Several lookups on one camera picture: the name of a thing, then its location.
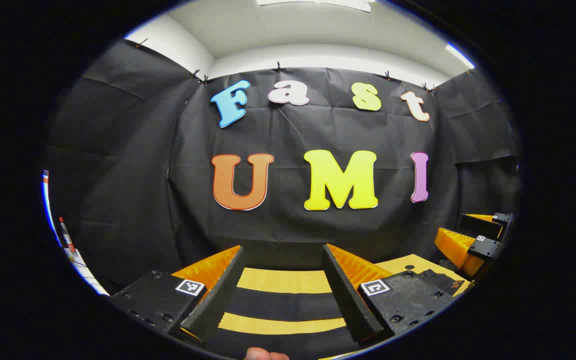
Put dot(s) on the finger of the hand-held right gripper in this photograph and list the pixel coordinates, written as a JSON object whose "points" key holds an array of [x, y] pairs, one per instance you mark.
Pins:
{"points": [[483, 226], [483, 247]]}

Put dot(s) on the narrow ceiling light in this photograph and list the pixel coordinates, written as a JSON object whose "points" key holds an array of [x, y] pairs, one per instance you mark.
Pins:
{"points": [[460, 56]]}

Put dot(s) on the white side table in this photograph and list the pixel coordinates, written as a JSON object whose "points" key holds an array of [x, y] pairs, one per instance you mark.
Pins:
{"points": [[85, 272]]}

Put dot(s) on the black backdrop cloth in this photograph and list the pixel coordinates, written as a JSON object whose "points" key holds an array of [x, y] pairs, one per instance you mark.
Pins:
{"points": [[293, 230]]}

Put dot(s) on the wide ceiling light panel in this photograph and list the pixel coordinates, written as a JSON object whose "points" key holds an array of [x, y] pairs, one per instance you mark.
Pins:
{"points": [[318, 3]]}

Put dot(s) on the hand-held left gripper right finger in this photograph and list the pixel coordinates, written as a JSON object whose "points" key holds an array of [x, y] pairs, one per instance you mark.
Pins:
{"points": [[348, 300]]}

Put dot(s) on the dark jeans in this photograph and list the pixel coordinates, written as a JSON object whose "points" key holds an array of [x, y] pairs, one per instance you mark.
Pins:
{"points": [[283, 302]]}

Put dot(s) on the bottle with red label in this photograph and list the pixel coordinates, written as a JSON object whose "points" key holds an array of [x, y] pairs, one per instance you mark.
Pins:
{"points": [[66, 237]]}

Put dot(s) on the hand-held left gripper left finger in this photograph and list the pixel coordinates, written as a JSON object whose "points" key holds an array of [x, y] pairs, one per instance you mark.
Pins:
{"points": [[218, 300]]}

